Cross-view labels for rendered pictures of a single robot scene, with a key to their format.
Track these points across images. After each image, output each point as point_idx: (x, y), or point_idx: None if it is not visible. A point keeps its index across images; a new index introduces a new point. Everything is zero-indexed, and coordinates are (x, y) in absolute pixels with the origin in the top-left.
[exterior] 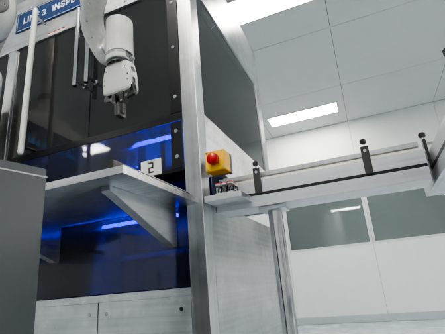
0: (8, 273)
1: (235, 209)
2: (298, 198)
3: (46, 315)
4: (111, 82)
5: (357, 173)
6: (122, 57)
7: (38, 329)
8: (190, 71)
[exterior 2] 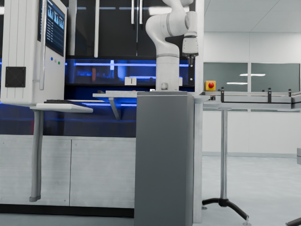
0: (192, 135)
1: (210, 106)
2: (239, 107)
3: (114, 144)
4: (188, 47)
5: (264, 101)
6: (195, 36)
7: (109, 150)
8: (201, 36)
